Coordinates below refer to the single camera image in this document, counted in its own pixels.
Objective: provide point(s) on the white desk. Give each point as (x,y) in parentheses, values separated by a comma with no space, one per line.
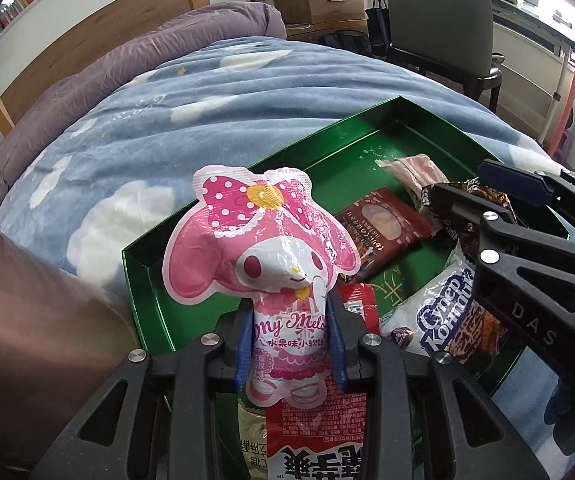
(522,50)

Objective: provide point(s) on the brown snack wrapper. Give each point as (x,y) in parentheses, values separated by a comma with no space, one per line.
(487,192)

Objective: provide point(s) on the beige candy packet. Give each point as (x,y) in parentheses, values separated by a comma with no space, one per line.
(252,440)

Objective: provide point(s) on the purple pillow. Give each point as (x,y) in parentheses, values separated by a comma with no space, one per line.
(142,55)

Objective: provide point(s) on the wooden headboard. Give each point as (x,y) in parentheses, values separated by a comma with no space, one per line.
(117,15)

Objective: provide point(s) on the grey office chair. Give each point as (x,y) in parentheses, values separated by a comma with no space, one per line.
(432,10)

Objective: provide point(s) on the dark red snack packet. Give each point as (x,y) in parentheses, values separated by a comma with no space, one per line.
(382,230)

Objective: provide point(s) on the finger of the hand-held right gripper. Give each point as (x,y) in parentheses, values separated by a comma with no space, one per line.
(467,210)
(512,182)

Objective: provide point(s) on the red and white snack packet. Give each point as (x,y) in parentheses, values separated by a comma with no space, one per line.
(317,430)

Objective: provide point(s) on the pink cartoon character candy packet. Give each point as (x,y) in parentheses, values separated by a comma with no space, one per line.
(247,260)

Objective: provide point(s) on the blue cloud print blanket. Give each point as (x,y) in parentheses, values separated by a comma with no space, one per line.
(142,125)

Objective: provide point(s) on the dark tote bag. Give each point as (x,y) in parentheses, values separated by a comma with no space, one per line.
(378,25)

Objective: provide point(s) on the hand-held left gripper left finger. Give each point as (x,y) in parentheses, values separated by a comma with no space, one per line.
(244,355)

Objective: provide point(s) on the white and blue wafer packet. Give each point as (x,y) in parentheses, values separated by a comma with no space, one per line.
(442,300)

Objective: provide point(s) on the pink sausage packet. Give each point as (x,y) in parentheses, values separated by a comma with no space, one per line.
(417,170)

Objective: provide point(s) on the green shallow box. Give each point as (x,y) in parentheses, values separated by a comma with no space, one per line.
(347,135)

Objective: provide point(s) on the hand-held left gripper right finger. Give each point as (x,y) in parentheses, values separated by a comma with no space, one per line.
(338,350)

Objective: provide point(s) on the brown and black electric kettle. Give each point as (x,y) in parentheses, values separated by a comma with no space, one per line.
(27,335)

